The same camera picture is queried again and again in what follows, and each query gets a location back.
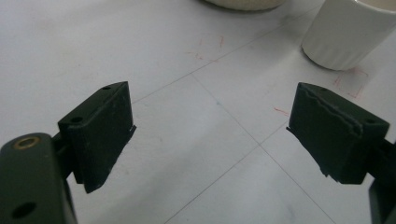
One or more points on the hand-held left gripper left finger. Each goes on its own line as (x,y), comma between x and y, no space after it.
(99,137)

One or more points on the cream rice container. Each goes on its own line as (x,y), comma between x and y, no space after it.
(246,3)

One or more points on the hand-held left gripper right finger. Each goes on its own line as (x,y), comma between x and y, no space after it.
(330,140)

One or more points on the white cup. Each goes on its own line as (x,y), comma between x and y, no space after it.
(342,34)

